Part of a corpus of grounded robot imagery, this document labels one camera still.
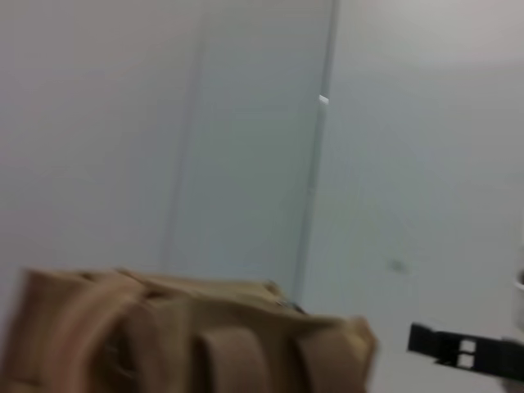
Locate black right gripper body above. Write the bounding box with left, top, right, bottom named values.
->
left=406, top=322, right=524, bottom=377

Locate khaki fabric food bag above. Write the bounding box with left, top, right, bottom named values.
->
left=0, top=266, right=380, bottom=393

